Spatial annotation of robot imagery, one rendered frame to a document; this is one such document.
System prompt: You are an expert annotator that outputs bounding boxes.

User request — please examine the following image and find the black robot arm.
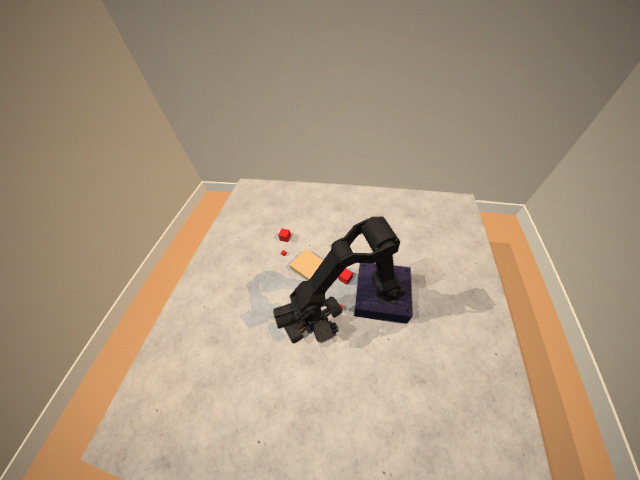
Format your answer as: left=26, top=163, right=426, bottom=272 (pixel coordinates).
left=273, top=216, right=407, bottom=342

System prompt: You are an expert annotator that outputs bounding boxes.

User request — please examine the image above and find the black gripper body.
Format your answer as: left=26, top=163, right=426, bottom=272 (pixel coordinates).
left=284, top=297, right=342, bottom=343

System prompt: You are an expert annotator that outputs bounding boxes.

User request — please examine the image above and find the red square block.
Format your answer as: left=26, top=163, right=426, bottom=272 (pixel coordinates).
left=338, top=269, right=353, bottom=285
left=278, top=229, right=291, bottom=242

